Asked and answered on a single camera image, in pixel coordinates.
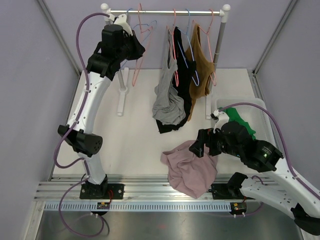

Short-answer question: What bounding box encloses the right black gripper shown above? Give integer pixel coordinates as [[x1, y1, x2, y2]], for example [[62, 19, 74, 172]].
[[189, 127, 243, 158]]

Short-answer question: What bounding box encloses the pink tank top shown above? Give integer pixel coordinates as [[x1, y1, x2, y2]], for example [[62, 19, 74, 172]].
[[160, 140, 218, 199]]

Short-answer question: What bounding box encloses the light blue hanger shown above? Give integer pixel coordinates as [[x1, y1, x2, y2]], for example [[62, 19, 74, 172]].
[[120, 8, 158, 69]]

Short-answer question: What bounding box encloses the green tank top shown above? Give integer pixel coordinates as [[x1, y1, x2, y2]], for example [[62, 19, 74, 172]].
[[223, 107, 256, 140]]

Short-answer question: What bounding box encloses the grey tank top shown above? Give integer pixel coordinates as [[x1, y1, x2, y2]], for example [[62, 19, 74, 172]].
[[152, 30, 186, 125]]

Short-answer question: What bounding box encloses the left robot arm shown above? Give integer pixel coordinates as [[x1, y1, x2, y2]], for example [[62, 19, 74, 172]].
[[57, 23, 145, 199]]

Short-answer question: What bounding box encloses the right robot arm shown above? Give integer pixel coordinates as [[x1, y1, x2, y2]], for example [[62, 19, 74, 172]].
[[189, 121, 320, 236]]

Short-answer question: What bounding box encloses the black tank top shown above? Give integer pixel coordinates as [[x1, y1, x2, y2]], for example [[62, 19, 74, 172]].
[[155, 26, 196, 134]]

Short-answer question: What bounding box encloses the blue hanger with black top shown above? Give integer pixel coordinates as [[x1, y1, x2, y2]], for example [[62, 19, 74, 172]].
[[176, 8, 201, 87]]

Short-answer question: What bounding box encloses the pink hanger with brown top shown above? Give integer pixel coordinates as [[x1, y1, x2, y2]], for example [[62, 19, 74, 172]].
[[191, 8, 218, 87]]

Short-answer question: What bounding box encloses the brown tank top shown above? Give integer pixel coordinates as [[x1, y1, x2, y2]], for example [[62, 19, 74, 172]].
[[185, 23, 215, 121]]

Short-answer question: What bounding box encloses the white and metal clothes rack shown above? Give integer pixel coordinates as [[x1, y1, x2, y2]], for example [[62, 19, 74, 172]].
[[100, 3, 231, 120]]

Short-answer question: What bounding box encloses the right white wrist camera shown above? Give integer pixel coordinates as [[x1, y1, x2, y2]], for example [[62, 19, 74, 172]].
[[210, 109, 230, 131]]

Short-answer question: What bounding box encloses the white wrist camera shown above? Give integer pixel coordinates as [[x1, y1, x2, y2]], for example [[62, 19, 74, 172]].
[[210, 109, 230, 131], [108, 13, 133, 36]]

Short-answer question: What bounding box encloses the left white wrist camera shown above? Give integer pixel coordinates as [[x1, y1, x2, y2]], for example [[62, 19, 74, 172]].
[[108, 13, 133, 36]]

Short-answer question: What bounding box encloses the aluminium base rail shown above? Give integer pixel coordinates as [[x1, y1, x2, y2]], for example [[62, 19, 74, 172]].
[[33, 174, 306, 202]]

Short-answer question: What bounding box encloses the white slotted cable duct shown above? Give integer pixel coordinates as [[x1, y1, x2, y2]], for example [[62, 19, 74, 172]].
[[44, 201, 231, 212]]

